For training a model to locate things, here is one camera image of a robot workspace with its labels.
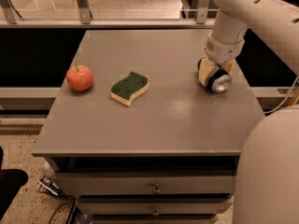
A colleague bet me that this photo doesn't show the grey drawer cabinet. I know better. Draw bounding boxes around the grey drawer cabinet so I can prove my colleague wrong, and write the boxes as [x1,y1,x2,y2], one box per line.
[33,30,263,224]

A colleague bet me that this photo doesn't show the middle drawer with knob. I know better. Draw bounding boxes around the middle drawer with knob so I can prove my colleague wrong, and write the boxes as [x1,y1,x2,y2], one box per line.
[77,199,232,216]

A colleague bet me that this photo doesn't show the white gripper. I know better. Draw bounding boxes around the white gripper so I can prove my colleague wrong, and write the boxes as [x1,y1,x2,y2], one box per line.
[198,33,245,87]

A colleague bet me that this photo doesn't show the blue pepsi can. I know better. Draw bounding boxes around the blue pepsi can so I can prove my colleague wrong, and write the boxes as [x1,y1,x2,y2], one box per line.
[205,64,232,93]

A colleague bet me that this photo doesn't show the drawer with knob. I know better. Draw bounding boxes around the drawer with knob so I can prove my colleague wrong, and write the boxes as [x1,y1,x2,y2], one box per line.
[52,172,235,196]
[77,199,232,216]

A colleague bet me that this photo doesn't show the power strip on floor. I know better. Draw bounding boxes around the power strip on floor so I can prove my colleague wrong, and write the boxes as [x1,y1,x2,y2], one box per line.
[38,176,61,196]

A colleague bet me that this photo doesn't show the black floor cable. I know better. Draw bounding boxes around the black floor cable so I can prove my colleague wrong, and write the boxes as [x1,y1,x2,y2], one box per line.
[48,199,78,224]

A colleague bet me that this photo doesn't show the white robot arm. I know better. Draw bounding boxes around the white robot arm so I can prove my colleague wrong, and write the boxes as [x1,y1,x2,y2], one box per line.
[204,0,299,224]

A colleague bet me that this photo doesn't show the top drawer with knob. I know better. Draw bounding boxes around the top drawer with knob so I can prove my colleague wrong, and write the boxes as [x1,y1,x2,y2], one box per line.
[52,172,235,196]

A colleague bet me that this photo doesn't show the black chair edge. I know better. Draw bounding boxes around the black chair edge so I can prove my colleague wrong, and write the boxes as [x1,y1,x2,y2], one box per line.
[0,147,28,220]

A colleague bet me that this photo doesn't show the red apple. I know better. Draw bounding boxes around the red apple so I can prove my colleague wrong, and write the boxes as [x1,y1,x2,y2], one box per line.
[66,65,93,91]

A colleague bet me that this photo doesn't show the metal railing frame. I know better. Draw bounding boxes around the metal railing frame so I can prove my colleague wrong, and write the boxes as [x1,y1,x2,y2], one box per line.
[0,0,217,29]

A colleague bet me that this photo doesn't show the green yellow sponge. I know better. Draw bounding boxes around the green yellow sponge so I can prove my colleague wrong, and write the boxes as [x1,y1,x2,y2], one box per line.
[110,72,150,107]

